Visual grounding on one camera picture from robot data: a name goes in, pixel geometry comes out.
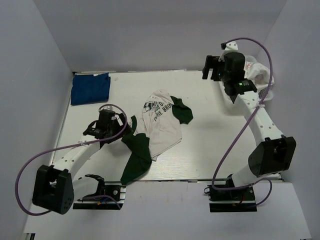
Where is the white printed t-shirt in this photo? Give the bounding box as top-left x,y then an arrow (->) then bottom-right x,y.
244,55 -> 270,94

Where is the white green raglan t-shirt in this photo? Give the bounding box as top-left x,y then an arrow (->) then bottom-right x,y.
120,89 -> 194,185

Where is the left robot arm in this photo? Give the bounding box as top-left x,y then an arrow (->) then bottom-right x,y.
32,110 -> 131,215

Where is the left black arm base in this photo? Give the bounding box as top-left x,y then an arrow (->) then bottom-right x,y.
72,183 -> 126,211

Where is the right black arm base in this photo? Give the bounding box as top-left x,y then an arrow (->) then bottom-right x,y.
203,185 -> 257,213

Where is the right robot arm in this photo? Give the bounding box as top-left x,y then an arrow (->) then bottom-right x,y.
202,52 -> 297,200

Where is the white plastic basket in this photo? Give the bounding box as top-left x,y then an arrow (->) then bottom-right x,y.
217,79 -> 275,103

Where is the folded blue t-shirt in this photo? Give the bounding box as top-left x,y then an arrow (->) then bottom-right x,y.
70,73 -> 111,106

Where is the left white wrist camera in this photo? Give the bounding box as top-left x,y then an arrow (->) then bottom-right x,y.
98,104 -> 114,113

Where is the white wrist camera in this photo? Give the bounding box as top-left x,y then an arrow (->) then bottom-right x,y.
98,104 -> 114,113
221,41 -> 239,52

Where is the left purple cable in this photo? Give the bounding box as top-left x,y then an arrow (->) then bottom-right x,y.
14,104 -> 129,216

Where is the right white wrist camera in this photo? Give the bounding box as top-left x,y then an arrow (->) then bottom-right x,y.
221,41 -> 239,52

